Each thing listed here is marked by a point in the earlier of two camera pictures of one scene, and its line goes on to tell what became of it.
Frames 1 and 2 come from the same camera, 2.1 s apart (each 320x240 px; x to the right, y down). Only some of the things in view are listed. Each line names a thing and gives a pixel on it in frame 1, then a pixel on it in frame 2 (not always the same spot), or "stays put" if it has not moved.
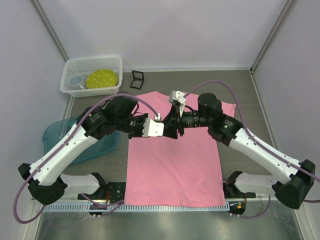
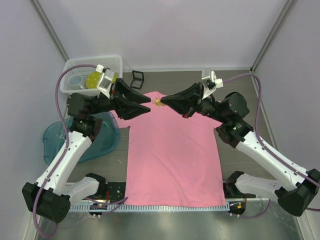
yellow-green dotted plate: x=101 y=78 stays put
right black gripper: x=173 y=121 to x=186 y=102
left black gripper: x=143 y=118 to x=125 y=109
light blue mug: x=74 y=81 stays put
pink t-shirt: x=163 y=172 stays put
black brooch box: x=138 y=79 stays put
